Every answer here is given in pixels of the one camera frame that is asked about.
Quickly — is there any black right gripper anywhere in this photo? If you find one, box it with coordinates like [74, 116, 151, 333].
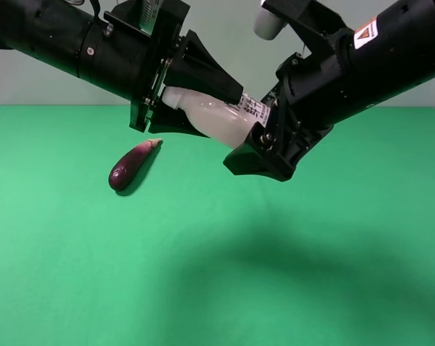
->
[224, 53, 332, 182]

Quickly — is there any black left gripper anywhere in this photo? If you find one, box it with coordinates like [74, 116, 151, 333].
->
[104, 1, 243, 138]

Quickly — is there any white milk bottle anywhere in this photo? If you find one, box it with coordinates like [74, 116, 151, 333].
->
[162, 86, 271, 149]

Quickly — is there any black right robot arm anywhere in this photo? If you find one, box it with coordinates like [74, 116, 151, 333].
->
[224, 0, 435, 182]

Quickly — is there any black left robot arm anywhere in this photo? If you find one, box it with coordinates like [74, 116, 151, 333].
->
[0, 1, 243, 133]

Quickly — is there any purple eggplant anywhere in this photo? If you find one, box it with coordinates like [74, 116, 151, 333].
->
[108, 138, 163, 192]

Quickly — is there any green table cloth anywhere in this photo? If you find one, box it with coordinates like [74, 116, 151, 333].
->
[0, 106, 435, 345]

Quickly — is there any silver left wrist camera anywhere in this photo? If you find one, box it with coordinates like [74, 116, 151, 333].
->
[139, 0, 163, 35]

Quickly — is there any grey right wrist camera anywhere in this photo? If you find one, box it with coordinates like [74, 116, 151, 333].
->
[253, 0, 287, 40]

